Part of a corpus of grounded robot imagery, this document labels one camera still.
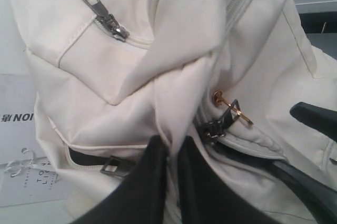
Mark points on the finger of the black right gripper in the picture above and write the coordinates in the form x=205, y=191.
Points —
x=321, y=119
x=318, y=198

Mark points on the white printed paper tag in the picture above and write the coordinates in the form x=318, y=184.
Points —
x=32, y=180

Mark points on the gold keyring zipper pull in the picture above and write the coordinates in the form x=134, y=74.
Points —
x=233, y=111

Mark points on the cream fabric duffel bag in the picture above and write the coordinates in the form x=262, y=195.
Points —
x=111, y=74

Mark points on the white brand hang tag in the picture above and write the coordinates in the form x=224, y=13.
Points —
x=18, y=96

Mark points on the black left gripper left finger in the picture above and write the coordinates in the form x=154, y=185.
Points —
x=140, y=198

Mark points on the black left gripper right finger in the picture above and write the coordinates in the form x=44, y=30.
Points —
x=205, y=198

